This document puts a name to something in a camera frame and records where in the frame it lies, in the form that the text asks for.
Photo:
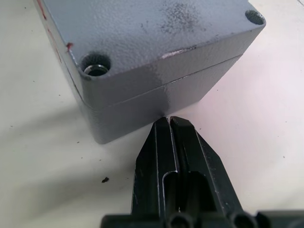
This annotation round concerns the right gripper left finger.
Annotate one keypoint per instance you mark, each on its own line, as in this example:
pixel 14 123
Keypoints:
pixel 147 171

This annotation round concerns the small silver lid screw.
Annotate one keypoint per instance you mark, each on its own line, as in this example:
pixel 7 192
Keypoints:
pixel 96 70

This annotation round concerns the grey metal box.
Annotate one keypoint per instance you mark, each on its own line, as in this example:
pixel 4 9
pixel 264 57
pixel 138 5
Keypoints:
pixel 142 118

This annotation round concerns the grey box lid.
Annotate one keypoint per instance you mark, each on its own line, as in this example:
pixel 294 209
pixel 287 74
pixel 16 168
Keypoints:
pixel 142 35

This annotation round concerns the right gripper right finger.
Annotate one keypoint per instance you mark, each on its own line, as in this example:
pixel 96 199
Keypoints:
pixel 202 166

